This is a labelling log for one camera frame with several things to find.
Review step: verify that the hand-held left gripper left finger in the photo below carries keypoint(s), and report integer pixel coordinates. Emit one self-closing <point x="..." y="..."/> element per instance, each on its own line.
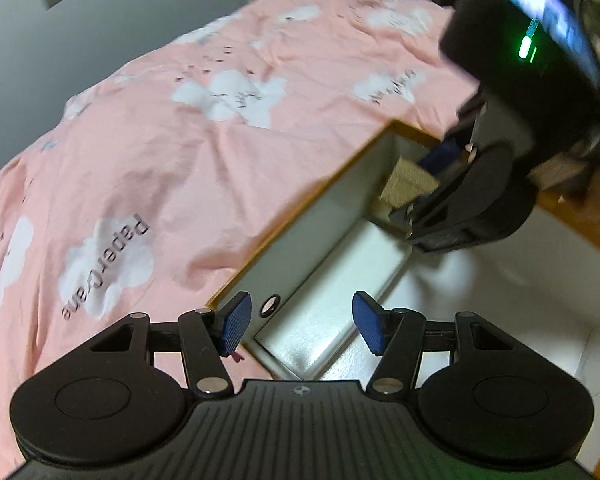
<point x="234" y="322"/>

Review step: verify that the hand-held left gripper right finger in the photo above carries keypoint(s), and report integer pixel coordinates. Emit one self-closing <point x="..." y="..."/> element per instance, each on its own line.
<point x="371" y="322"/>

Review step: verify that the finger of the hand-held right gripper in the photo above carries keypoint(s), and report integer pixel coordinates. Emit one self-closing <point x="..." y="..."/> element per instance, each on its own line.
<point x="447" y="195"/>
<point x="467" y="132"/>

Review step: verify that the white drawer with wooden rim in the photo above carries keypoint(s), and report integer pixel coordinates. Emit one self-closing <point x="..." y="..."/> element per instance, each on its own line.
<point x="330" y="280"/>

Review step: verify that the person's right hand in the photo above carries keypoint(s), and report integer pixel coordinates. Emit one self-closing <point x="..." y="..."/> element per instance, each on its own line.
<point x="562" y="180"/>

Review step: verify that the beige woven box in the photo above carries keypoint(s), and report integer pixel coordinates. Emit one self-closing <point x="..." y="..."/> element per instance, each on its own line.
<point x="405" y="182"/>

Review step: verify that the pink cloud print blanket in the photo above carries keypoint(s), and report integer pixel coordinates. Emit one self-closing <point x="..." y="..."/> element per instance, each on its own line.
<point x="170" y="160"/>

